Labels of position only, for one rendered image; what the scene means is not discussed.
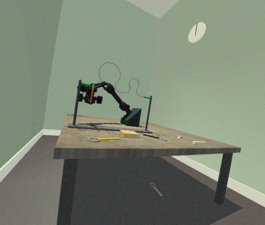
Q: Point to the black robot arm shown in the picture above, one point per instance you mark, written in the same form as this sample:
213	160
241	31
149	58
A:
110	89

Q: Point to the tan flat block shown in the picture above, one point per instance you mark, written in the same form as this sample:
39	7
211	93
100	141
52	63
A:
129	134

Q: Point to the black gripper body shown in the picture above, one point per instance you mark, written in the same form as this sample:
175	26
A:
98	98

